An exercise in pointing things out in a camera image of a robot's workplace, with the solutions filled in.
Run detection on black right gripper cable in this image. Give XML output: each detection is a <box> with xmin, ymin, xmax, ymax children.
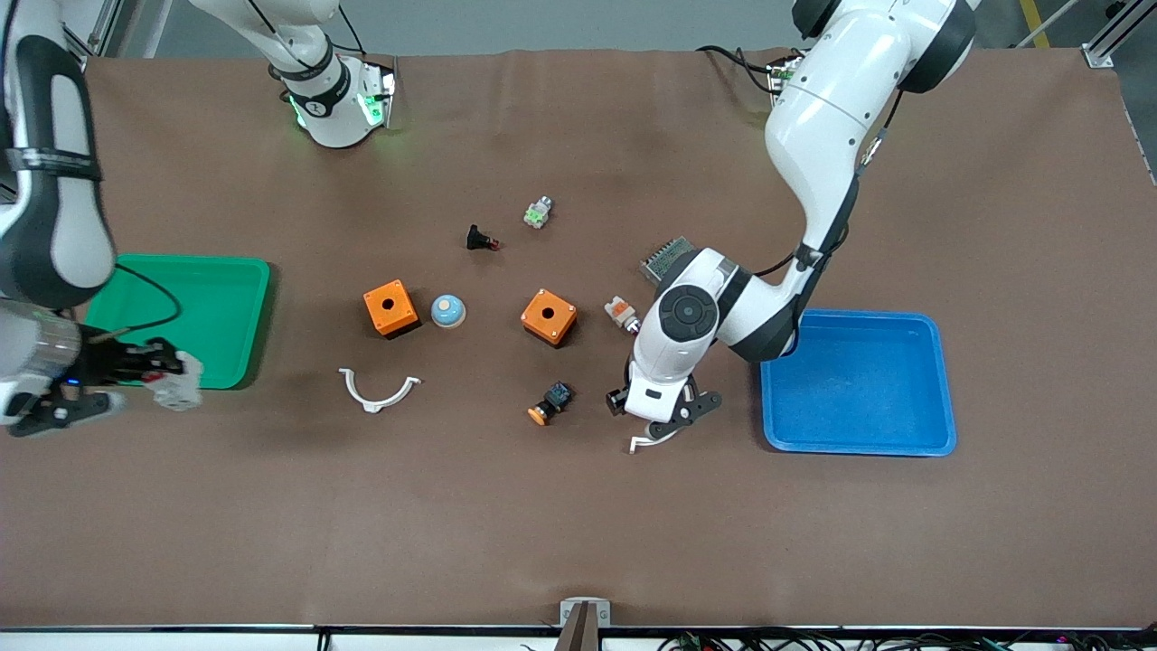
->
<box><xmin>86</xmin><ymin>262</ymin><xmax>183</xmax><ymax>343</ymax></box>

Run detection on black left base cables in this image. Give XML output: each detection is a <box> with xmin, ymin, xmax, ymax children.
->
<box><xmin>696</xmin><ymin>43</ymin><xmax>787</xmax><ymax>96</ymax></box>

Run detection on black right base cable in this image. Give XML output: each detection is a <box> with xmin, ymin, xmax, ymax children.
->
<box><xmin>330</xmin><ymin>0</ymin><xmax>367</xmax><ymax>57</ymax></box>

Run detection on orange push-button enclosure box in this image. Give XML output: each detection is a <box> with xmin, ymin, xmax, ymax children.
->
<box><xmin>521</xmin><ymin>288</ymin><xmax>579</xmax><ymax>348</ymax></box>
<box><xmin>363</xmin><ymin>279</ymin><xmax>422</xmax><ymax>340</ymax></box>

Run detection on grey metal bracket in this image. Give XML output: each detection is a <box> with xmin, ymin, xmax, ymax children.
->
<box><xmin>560</xmin><ymin>598</ymin><xmax>612</xmax><ymax>627</ymax></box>

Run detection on white red circuit breaker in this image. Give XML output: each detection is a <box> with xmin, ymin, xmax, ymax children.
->
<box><xmin>152</xmin><ymin>351</ymin><xmax>205</xmax><ymax>413</ymax></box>

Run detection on small white pipe clamp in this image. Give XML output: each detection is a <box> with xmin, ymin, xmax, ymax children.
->
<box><xmin>338</xmin><ymin>366</ymin><xmax>423</xmax><ymax>414</ymax></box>

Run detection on metal mesh power supply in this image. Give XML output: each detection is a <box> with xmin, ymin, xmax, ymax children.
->
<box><xmin>638</xmin><ymin>236</ymin><xmax>697</xmax><ymax>284</ymax></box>

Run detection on blue plastic tray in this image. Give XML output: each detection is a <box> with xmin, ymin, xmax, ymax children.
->
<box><xmin>759</xmin><ymin>309</ymin><xmax>958</xmax><ymax>458</ymax></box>

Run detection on yellow mushroom push button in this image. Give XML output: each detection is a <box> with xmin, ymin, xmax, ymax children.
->
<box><xmin>527</xmin><ymin>382</ymin><xmax>574</xmax><ymax>427</ymax></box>

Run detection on large white pipe clamp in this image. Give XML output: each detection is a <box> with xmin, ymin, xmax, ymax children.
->
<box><xmin>629</xmin><ymin>423</ymin><xmax>681</xmax><ymax>454</ymax></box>

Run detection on brown table mat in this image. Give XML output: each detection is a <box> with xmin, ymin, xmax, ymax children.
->
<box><xmin>0</xmin><ymin>47</ymin><xmax>1157</xmax><ymax>629</ymax></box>

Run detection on green plastic tray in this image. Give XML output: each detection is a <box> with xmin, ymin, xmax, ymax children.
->
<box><xmin>86</xmin><ymin>254</ymin><xmax>272</xmax><ymax>392</ymax></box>

